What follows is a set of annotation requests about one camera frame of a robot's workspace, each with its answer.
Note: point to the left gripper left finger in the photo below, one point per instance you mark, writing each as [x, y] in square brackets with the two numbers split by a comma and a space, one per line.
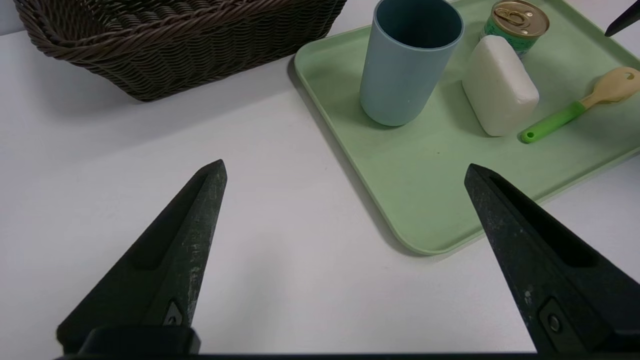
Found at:
[170, 270]

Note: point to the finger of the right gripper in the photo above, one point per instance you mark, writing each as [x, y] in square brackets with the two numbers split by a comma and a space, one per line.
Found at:
[625, 17]

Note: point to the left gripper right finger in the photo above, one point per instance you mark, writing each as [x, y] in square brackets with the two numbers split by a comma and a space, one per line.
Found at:
[550, 280]

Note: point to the gold lid food can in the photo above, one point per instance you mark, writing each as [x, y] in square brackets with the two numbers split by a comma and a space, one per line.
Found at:
[520, 20]

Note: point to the dark brown wicker basket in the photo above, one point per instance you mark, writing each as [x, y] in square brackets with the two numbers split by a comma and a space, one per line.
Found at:
[175, 45]

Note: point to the light green plastic tray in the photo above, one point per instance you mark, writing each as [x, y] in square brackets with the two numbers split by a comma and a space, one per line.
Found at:
[430, 170]

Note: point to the blue plastic cup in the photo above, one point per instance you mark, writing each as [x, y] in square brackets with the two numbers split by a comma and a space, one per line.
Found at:
[400, 80]

